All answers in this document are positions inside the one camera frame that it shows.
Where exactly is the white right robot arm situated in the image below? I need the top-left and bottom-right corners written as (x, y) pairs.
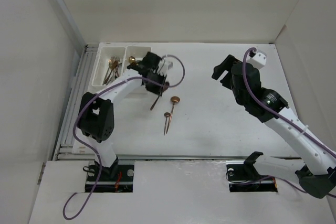
top-left (212, 55), bottom-right (335, 198)

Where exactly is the white utensil tray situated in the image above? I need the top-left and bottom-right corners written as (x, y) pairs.
top-left (91, 46), bottom-right (126, 89)
top-left (120, 46), bottom-right (152, 95)

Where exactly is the silver fork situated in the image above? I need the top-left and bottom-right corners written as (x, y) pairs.
top-left (102, 64), bottom-right (111, 85)

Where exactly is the white left utensil tray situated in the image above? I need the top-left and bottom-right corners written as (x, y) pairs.
top-left (91, 46), bottom-right (126, 89)

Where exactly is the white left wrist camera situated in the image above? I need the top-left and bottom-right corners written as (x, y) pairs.
top-left (157, 59), bottom-right (173, 76)

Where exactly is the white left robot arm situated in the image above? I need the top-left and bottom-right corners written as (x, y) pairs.
top-left (73, 52), bottom-right (170, 180)

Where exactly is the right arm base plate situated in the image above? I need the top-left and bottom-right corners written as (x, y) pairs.
top-left (225, 152), bottom-right (278, 193)

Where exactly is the copper fork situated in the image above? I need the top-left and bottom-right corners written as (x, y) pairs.
top-left (102, 56), bottom-right (119, 85)

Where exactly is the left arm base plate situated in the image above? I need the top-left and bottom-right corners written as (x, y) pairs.
top-left (83, 163), bottom-right (134, 193)

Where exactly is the gold fork green handle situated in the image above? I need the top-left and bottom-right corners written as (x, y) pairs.
top-left (108, 62), bottom-right (121, 82)

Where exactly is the black fork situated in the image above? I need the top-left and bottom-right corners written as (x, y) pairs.
top-left (114, 63), bottom-right (122, 79)

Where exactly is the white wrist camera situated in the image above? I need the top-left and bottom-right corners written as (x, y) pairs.
top-left (157, 59), bottom-right (173, 76)
top-left (247, 49), bottom-right (267, 70)

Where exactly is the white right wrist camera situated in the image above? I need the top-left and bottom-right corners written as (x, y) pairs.
top-left (247, 49), bottom-right (267, 70)

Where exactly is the gold spoon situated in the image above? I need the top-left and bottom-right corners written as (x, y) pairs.
top-left (128, 56), bottom-right (136, 63)

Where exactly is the aluminium rail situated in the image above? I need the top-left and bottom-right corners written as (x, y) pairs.
top-left (52, 153), bottom-right (313, 162)

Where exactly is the white right utensil tray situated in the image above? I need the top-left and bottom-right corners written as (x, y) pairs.
top-left (120, 46), bottom-right (152, 95)

